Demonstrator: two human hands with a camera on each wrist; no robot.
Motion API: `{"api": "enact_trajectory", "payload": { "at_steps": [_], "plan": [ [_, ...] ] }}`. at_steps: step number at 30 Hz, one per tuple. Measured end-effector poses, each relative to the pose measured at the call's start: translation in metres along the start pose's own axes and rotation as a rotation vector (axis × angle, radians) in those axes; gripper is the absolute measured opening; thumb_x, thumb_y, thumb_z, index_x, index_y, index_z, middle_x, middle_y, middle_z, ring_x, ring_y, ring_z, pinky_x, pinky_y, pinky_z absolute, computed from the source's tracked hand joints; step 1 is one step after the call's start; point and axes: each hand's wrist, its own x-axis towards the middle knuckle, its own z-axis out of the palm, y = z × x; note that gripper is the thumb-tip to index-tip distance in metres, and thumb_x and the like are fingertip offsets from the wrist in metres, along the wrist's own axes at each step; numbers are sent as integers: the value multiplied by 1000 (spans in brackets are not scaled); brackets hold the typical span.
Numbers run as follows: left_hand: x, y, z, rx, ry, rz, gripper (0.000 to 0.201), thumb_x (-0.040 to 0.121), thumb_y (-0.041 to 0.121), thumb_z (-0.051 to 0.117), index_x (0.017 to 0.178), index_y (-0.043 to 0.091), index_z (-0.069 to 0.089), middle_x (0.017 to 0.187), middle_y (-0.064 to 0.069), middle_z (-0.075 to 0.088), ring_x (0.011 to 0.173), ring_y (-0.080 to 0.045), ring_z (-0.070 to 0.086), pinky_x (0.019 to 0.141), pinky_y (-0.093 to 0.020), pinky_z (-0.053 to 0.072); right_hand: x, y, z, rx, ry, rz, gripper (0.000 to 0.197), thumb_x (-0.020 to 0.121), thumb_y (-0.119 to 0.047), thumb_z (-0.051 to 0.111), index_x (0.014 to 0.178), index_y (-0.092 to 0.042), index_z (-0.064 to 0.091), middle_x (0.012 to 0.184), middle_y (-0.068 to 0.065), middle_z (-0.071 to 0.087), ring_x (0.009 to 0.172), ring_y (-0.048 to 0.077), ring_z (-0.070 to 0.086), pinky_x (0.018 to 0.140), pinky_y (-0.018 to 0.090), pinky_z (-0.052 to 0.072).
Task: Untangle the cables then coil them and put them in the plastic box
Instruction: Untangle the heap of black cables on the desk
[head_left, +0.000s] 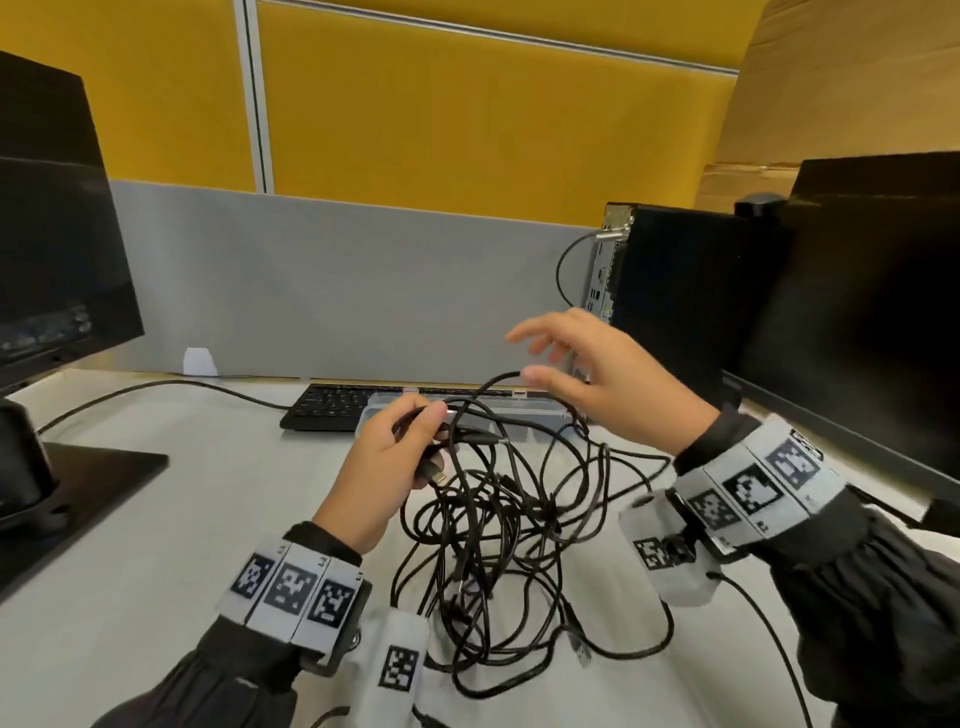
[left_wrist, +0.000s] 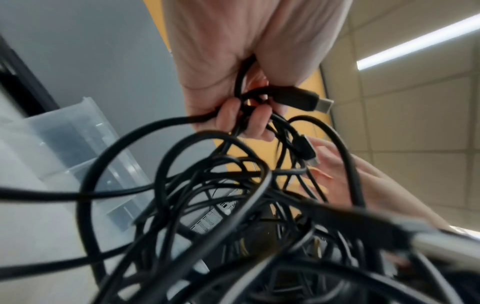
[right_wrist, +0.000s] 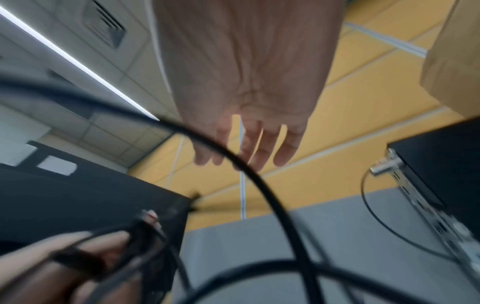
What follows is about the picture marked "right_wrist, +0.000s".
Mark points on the person's right hand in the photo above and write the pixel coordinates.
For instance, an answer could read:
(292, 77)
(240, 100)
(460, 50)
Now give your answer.
(247, 59)

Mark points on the person's left hand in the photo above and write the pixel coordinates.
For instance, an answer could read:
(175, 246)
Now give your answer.
(37, 267)

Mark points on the brown cardboard box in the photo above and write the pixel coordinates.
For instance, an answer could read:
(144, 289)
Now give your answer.
(457, 59)

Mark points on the black monitor with square stand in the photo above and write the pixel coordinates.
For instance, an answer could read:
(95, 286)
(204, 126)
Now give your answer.
(75, 202)

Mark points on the yellow partition panel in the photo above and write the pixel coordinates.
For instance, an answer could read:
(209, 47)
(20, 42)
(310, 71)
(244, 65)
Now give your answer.
(356, 104)

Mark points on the ceiling strip light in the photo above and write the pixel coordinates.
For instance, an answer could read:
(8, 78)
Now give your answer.
(75, 62)

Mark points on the grey desk partition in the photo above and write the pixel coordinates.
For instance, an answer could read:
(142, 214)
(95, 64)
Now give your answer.
(356, 237)

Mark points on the black desktop computer tower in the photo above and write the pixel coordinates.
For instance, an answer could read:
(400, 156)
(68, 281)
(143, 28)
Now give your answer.
(442, 160)

